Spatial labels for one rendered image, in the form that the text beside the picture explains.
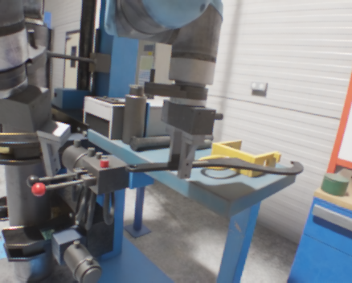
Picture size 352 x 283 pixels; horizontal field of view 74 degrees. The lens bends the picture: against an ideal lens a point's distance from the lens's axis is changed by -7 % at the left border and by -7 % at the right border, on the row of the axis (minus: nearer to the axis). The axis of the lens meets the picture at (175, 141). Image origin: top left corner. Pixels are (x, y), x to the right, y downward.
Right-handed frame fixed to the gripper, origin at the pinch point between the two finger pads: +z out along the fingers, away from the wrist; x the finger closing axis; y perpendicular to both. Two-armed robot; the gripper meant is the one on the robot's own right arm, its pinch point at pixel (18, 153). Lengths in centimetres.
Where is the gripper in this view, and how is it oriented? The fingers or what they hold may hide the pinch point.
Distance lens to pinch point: 50.3
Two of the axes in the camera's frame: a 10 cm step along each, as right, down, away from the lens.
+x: 9.7, 2.5, -0.3
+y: -1.8, 5.9, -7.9
